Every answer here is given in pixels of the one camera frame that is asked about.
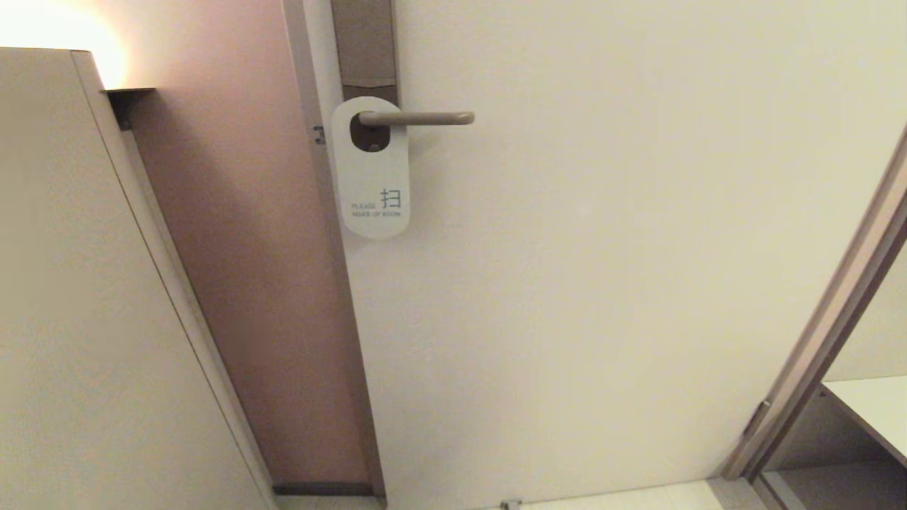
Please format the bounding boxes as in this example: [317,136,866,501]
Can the white door hanger sign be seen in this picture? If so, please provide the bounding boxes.
[332,96,412,239]

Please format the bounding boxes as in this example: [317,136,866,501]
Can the white room door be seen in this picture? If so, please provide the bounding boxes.
[301,0,907,509]

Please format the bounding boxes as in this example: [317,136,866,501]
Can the brown door lock plate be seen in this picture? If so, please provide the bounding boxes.
[330,0,399,154]

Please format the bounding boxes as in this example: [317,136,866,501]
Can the dark skirting board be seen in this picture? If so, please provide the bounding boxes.
[273,483,376,496]

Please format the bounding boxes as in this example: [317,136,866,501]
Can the white shelf board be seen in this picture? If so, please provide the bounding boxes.
[822,375,907,465]

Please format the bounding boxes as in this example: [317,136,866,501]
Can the beige door handle lever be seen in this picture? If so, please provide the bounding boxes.
[358,110,475,128]

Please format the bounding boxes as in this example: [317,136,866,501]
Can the metal frame hinge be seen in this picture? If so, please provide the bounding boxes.
[744,399,772,436]

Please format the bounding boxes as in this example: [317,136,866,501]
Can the taupe side doorway frame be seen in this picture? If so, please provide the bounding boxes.
[723,131,907,482]

